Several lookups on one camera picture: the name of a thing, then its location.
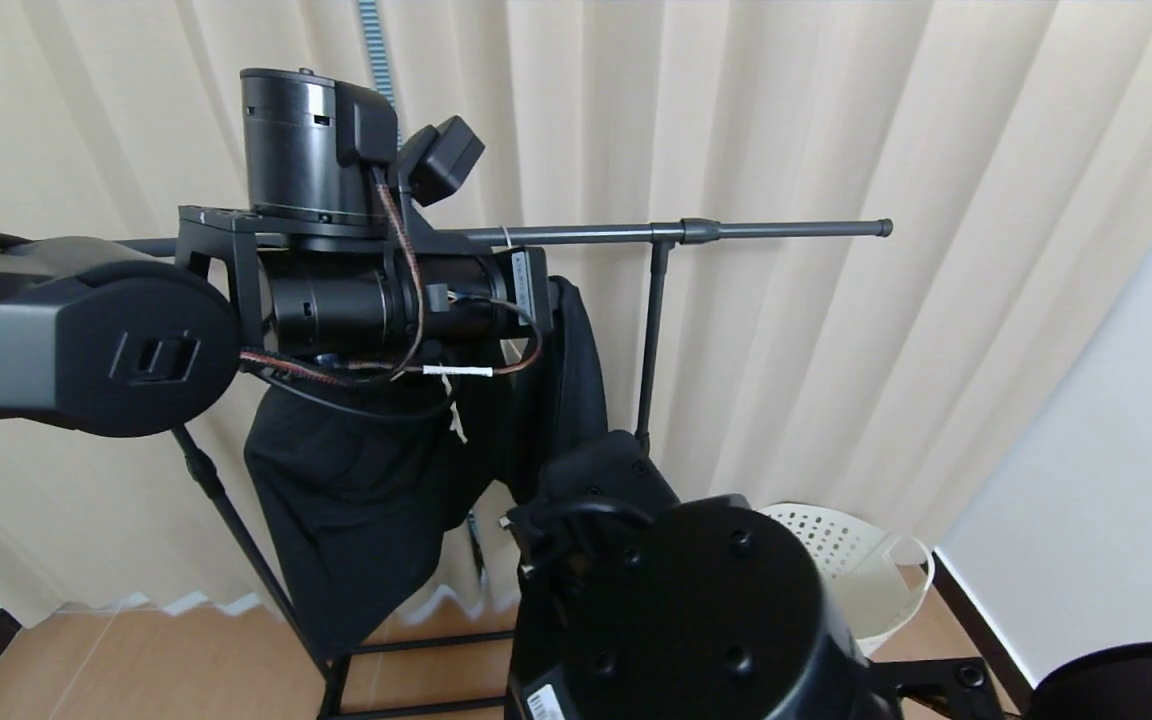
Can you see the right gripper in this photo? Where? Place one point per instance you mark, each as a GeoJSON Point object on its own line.
{"type": "Point", "coordinates": [536, 690]}

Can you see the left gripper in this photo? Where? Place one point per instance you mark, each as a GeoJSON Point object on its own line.
{"type": "Point", "coordinates": [336, 305]}

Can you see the pink clothes hanger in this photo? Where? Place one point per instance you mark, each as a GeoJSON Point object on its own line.
{"type": "Point", "coordinates": [506, 240]}

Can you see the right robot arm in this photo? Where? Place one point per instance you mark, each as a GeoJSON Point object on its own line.
{"type": "Point", "coordinates": [716, 620]}

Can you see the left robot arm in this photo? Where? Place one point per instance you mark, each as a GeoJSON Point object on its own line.
{"type": "Point", "coordinates": [86, 340]}

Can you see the white laundry basket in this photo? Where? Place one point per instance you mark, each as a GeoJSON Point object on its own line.
{"type": "Point", "coordinates": [871, 590]}

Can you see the black clothes rack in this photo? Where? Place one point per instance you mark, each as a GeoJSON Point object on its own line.
{"type": "Point", "coordinates": [736, 230]}

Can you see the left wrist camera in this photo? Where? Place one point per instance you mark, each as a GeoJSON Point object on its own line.
{"type": "Point", "coordinates": [446, 160]}

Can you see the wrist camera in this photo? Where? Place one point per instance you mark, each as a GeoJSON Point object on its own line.
{"type": "Point", "coordinates": [596, 475]}
{"type": "Point", "coordinates": [446, 160]}

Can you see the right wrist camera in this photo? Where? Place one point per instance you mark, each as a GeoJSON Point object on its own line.
{"type": "Point", "coordinates": [596, 475]}

